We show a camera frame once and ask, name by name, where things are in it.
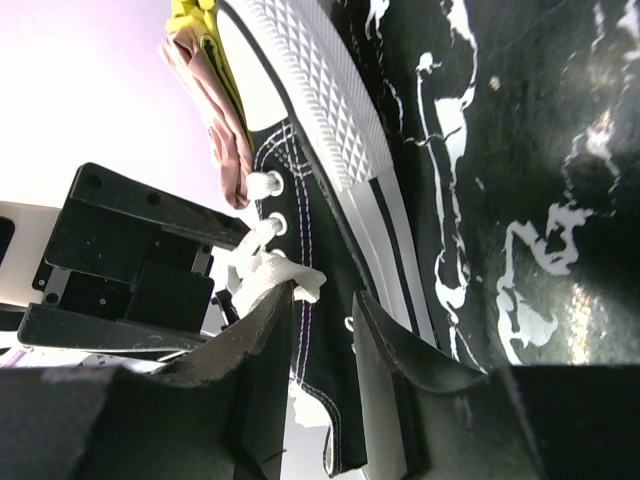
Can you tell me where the white shoelace sneaker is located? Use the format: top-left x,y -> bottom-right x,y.
224,169 -> 328,426

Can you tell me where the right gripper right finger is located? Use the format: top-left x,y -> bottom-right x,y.
353,292 -> 639,479

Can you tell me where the black marble pattern mat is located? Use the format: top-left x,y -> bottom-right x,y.
323,1 -> 639,370

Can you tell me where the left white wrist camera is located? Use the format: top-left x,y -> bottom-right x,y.
1,201 -> 60,307

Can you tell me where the yellow folded t-shirt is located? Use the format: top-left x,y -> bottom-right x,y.
165,0 -> 255,149

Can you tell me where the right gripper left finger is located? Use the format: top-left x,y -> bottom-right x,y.
1,283 -> 293,479

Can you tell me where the pink folded t-shirt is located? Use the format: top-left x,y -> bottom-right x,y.
160,28 -> 253,210

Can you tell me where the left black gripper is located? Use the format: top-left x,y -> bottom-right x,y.
17,163 -> 249,353

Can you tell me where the black sneaker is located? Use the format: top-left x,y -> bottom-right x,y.
216,1 -> 435,477

